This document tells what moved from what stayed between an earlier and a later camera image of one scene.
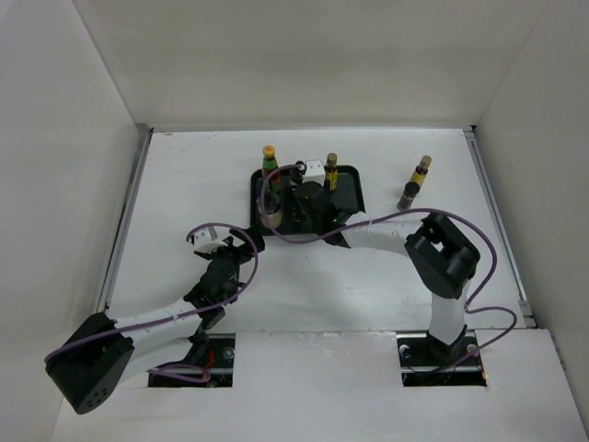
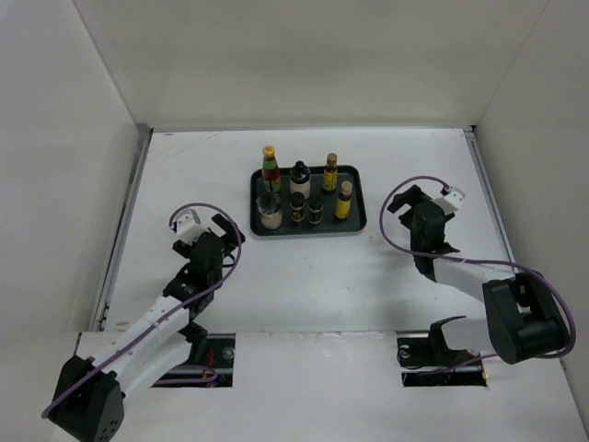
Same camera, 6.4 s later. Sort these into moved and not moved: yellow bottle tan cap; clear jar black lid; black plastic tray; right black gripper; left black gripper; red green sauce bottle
Moved: yellow bottle tan cap; right black gripper; left black gripper
Not moved: clear jar black lid; black plastic tray; red green sauce bottle
